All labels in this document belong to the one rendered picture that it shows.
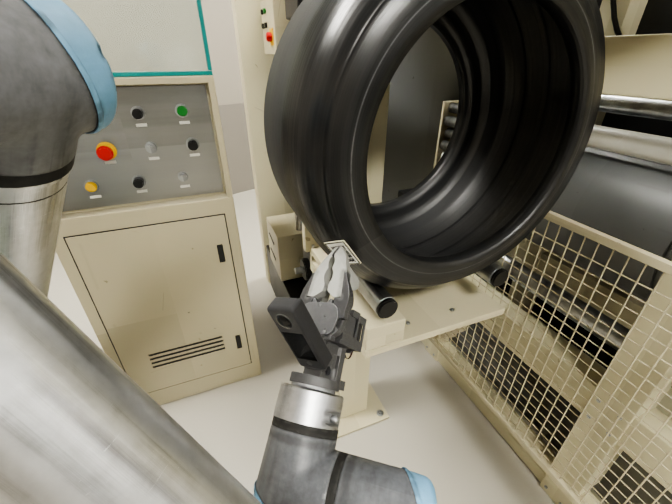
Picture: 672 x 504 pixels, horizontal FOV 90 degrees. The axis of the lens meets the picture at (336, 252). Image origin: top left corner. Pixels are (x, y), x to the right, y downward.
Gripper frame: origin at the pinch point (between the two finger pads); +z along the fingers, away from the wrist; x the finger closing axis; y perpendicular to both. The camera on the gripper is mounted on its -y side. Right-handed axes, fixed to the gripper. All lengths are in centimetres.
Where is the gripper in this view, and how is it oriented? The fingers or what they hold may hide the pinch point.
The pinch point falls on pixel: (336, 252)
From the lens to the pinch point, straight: 53.7
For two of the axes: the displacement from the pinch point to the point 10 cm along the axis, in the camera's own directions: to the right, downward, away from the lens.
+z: 2.1, -9.0, 3.8
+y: 5.4, 4.3, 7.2
